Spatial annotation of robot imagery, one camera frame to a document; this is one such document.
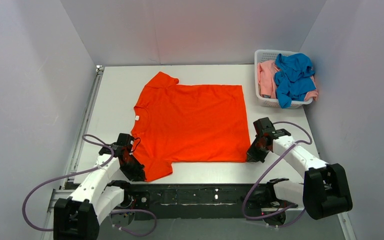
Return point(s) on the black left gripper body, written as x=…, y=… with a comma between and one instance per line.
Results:
x=131, y=167

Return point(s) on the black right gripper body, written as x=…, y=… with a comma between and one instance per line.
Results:
x=256, y=149

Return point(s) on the orange t shirt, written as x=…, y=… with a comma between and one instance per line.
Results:
x=188, y=123

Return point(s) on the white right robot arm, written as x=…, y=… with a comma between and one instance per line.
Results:
x=324, y=190

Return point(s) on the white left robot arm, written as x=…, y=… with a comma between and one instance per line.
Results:
x=79, y=216

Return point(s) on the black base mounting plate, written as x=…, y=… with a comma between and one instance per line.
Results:
x=184, y=201

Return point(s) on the blue t shirt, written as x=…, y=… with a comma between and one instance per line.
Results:
x=295, y=80

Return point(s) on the pink t shirt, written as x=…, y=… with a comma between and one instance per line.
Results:
x=265, y=77

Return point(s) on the white plastic laundry basket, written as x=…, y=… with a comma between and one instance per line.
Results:
x=262, y=55

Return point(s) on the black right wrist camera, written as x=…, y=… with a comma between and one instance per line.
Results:
x=265, y=128

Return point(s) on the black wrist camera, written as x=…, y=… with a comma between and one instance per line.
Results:
x=128, y=141
x=265, y=128

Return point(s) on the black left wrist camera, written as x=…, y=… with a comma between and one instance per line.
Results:
x=128, y=141

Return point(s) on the aluminium frame rail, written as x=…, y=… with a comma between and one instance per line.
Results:
x=73, y=160

